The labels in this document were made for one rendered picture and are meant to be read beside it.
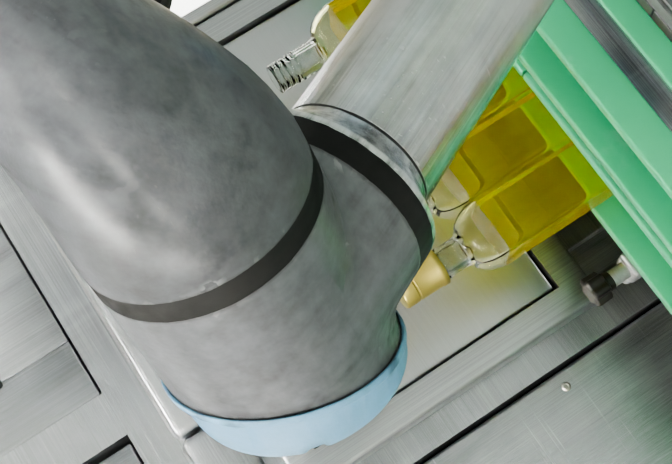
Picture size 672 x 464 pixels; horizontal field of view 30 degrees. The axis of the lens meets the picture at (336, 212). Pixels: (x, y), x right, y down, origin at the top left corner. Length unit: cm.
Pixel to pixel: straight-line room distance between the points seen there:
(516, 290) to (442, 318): 8
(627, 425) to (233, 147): 80
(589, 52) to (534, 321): 30
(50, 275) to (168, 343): 75
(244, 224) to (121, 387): 75
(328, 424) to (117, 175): 17
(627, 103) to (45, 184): 60
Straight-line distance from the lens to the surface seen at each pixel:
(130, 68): 51
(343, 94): 63
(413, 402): 119
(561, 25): 104
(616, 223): 116
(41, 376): 129
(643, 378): 126
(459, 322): 121
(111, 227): 51
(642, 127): 101
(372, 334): 59
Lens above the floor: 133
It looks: 9 degrees down
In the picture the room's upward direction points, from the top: 122 degrees counter-clockwise
